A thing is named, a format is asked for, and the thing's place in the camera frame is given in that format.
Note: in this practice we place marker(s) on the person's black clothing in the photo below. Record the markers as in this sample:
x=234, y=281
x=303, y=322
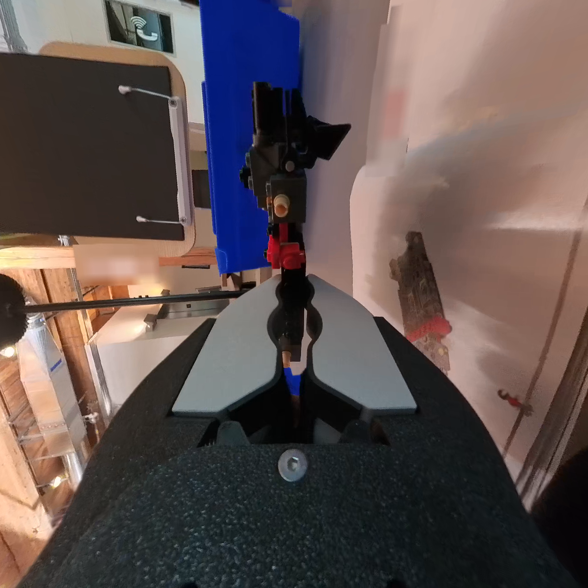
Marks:
x=569, y=528

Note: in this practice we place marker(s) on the black floor lamp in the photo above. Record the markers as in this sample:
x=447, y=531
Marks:
x=9, y=312

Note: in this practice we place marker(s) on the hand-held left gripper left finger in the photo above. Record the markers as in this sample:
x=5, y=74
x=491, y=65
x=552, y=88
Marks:
x=229, y=358

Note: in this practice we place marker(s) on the white instruction booklet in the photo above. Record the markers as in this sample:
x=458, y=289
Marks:
x=482, y=367

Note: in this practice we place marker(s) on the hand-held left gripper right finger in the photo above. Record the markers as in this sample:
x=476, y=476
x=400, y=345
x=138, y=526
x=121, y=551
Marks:
x=363, y=363

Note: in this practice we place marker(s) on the black board on wooden stand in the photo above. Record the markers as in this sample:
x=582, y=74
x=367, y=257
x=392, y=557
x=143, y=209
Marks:
x=92, y=147

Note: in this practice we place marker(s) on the blue bin with black divider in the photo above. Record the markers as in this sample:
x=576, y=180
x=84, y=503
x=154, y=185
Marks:
x=239, y=92

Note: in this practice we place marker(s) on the lego car chassis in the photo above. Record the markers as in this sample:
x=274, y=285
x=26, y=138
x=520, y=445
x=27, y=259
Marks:
x=287, y=193

